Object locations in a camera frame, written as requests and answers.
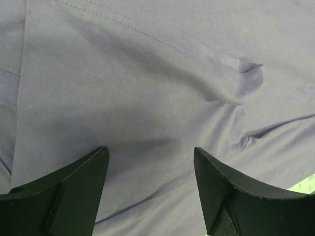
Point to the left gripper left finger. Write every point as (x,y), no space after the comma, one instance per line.
(62,203)

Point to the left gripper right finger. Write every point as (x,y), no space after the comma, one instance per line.
(235,204)

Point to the purple t-shirt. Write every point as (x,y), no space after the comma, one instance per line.
(151,80)

